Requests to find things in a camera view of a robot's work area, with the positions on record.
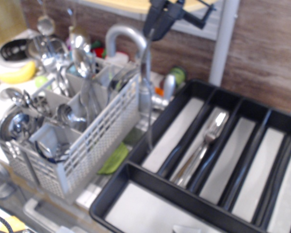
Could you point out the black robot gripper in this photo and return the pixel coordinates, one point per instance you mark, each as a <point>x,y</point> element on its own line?
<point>163,14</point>

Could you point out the steel fork being moved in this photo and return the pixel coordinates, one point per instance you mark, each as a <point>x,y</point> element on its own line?
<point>145,75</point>

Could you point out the steel fork back compartment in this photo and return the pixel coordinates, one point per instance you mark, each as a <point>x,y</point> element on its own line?
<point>62,82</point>

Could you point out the steel forks in tray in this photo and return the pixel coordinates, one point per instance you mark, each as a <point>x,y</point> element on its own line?
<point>211,134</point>

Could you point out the grey plastic cutlery basket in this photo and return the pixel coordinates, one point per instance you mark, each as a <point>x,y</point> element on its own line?
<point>89,149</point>

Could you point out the black cutlery tray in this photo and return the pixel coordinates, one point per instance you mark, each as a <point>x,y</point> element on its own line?
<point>242,185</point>

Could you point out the light wooden shelf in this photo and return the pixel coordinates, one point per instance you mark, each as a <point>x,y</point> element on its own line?
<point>142,6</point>

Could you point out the white toy food item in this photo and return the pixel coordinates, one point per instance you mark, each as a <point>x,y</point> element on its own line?
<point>120,58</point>

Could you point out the green toy can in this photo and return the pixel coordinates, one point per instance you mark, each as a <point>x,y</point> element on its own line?
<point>175,78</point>

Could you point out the red toy pepper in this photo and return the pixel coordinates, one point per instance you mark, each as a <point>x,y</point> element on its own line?
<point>98,48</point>

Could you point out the grey metal pole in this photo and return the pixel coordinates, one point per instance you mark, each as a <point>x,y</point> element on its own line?
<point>228,18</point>

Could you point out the steel forks right compartment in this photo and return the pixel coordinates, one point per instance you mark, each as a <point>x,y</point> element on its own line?
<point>120,79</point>

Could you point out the steel forks compartment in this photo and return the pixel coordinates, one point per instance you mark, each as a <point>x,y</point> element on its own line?
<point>120,79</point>
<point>89,99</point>

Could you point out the silver sink faucet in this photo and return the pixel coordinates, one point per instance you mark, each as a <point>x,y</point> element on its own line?
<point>140,41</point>

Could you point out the steel spoon back compartment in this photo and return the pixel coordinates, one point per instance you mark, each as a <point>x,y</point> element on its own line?
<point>82,63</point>

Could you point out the steel spoon compartment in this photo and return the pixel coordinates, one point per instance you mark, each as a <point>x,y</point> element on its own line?
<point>82,63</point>
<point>65,117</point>

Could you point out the steel forks middle compartment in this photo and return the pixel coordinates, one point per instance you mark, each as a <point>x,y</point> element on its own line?
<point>89,99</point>

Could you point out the hanging slotted steel ladle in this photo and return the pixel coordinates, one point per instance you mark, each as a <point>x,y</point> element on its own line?
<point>45,24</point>

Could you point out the steel pot on stove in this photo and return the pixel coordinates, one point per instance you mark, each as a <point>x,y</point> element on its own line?
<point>36,49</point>

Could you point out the green toy ball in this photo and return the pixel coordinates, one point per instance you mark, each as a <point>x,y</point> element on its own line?
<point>40,81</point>

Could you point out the steel spoon centre compartment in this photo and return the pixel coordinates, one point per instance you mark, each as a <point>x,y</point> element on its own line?
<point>65,117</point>

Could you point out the yellow toy banana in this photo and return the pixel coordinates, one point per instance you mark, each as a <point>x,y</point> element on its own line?
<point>22,75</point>

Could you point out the black coil stove burner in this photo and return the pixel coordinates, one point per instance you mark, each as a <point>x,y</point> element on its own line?
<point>14,50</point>

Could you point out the steel spoons left compartment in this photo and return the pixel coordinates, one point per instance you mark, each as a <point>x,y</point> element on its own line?
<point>25,100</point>

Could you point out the steel spoons compartment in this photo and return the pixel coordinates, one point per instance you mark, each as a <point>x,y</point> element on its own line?
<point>57,154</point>
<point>25,100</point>

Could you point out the steel spoons front compartment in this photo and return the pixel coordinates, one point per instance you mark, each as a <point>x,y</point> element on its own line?
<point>57,154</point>

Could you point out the large steel spoon front left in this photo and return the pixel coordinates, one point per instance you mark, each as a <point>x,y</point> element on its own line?
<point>17,126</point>

